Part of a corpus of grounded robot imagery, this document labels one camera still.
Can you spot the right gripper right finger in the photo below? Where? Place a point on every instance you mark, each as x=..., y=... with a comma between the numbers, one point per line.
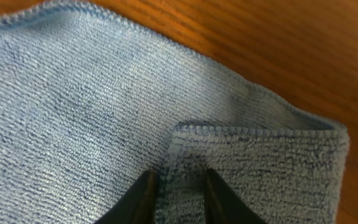
x=222, y=205

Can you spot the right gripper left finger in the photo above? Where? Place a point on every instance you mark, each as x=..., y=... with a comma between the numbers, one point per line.
x=137, y=205

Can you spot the blue microfiber cloth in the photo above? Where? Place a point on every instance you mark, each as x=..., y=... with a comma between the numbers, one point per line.
x=89, y=100

